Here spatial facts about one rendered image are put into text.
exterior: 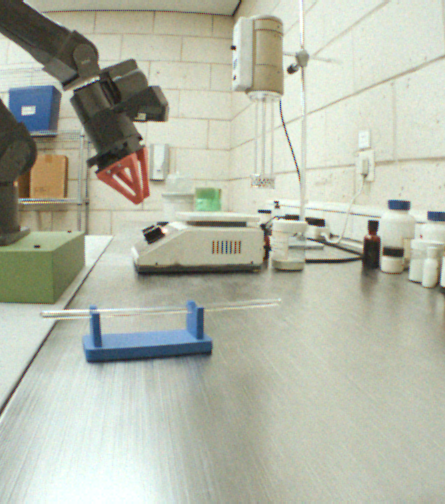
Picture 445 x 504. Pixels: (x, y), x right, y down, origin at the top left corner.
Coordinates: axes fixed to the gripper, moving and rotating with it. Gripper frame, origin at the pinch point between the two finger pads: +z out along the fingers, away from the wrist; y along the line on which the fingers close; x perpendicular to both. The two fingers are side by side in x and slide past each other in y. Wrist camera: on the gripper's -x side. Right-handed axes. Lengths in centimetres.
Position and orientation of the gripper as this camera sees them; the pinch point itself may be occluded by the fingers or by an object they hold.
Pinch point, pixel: (140, 195)
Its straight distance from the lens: 68.2
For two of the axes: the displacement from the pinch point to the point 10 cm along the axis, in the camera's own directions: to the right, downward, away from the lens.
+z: 4.6, 8.5, 2.7
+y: 1.4, -3.6, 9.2
